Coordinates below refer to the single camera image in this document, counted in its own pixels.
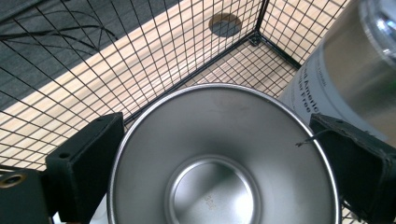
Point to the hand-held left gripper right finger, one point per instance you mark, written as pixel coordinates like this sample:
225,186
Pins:
358,168

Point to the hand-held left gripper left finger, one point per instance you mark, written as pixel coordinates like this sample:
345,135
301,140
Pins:
84,161

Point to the tall steel canister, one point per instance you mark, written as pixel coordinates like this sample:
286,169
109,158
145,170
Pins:
345,71

